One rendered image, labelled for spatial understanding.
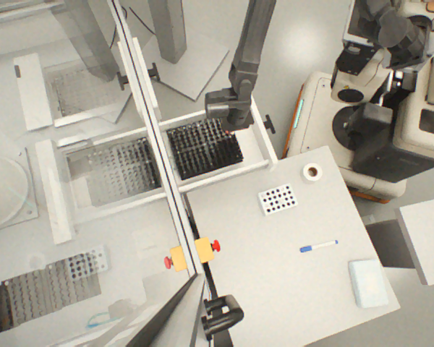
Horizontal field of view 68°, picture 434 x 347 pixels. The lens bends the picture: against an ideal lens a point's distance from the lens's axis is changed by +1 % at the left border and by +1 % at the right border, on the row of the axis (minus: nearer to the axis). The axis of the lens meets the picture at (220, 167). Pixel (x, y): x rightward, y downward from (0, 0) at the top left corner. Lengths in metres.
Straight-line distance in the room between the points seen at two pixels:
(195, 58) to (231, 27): 0.38
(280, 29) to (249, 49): 1.71
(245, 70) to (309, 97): 1.15
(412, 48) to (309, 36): 1.57
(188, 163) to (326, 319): 0.70
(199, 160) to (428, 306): 1.66
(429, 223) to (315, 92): 0.95
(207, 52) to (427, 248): 1.70
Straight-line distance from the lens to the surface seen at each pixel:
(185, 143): 1.10
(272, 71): 2.33
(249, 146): 1.17
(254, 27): 0.82
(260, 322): 1.20
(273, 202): 1.17
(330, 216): 1.26
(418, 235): 1.40
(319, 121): 1.91
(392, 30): 0.96
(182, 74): 2.24
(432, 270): 1.41
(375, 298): 1.26
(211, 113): 0.88
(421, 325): 2.29
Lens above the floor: 1.93
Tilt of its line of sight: 74 degrees down
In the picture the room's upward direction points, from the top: 7 degrees clockwise
